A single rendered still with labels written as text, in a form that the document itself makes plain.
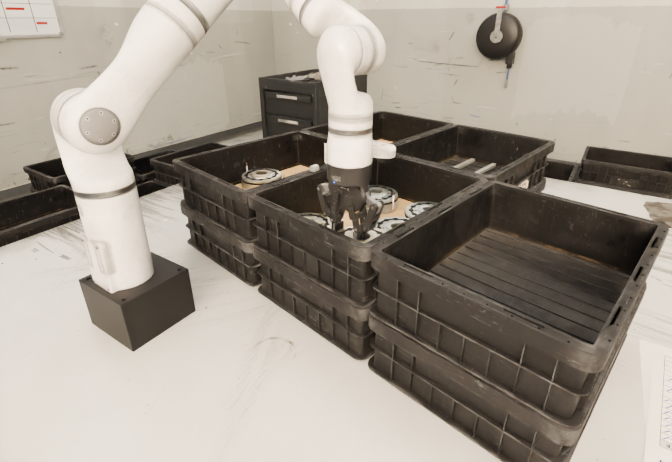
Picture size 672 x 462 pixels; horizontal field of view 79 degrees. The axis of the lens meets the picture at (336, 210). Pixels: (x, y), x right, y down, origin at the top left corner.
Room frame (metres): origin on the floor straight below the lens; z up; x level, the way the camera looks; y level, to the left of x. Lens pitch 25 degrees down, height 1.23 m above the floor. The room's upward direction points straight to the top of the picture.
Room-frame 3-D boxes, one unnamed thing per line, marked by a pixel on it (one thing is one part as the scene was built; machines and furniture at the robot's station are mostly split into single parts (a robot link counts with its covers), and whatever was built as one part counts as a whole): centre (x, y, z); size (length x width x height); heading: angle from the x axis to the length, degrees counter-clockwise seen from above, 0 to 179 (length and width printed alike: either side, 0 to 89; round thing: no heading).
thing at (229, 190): (0.96, 0.14, 0.92); 0.40 x 0.30 x 0.02; 136
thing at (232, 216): (0.96, 0.14, 0.87); 0.40 x 0.30 x 0.11; 136
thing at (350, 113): (0.64, -0.02, 1.14); 0.09 x 0.07 x 0.15; 133
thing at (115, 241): (0.63, 0.38, 0.89); 0.09 x 0.09 x 0.17; 56
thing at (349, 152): (0.66, -0.04, 1.05); 0.11 x 0.09 x 0.06; 138
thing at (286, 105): (2.81, 0.14, 0.45); 0.60 x 0.45 x 0.90; 146
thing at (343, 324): (0.75, -0.07, 0.76); 0.40 x 0.30 x 0.12; 136
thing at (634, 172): (1.98, -1.48, 0.37); 0.40 x 0.30 x 0.45; 56
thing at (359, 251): (0.75, -0.07, 0.92); 0.40 x 0.30 x 0.02; 136
